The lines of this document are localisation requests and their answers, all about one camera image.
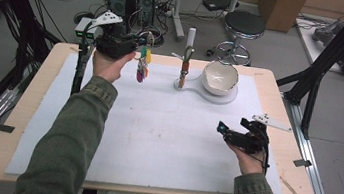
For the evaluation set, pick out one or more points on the white felt mat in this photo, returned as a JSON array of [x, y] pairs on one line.
[[155, 128]]

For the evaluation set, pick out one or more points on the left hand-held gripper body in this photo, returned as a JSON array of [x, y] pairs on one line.
[[114, 45]]

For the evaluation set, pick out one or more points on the black tape strip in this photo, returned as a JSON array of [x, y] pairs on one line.
[[6, 128], [302, 163]]

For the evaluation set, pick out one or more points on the colourful key tag bunch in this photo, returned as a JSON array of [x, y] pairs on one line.
[[142, 68]]

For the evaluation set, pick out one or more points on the white stand with hook post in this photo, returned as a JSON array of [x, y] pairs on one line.
[[216, 99]]

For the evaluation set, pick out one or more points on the brown cardboard box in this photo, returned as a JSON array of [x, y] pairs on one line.
[[280, 8]]

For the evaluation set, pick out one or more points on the small black computer tower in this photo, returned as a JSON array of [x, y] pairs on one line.
[[145, 1]]

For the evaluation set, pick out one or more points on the grey box with green lights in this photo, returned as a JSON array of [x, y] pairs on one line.
[[83, 28]]

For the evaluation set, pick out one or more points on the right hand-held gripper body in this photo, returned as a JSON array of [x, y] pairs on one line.
[[248, 139]]

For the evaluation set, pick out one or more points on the flat black box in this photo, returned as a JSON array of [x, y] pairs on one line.
[[219, 4]]

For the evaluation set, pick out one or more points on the person's left hand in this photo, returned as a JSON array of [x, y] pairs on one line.
[[108, 66]]

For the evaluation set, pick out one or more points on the wooden stick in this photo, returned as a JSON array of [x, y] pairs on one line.
[[290, 188]]

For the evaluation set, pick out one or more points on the white eggshell bowl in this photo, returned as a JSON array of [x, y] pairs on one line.
[[219, 78]]

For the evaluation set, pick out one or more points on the person's right hand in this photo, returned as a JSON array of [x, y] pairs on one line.
[[249, 161]]

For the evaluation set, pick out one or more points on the black round stool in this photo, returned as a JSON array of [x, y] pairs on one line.
[[244, 23]]

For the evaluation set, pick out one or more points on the grey desk leg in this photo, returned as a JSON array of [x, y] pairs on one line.
[[178, 10]]

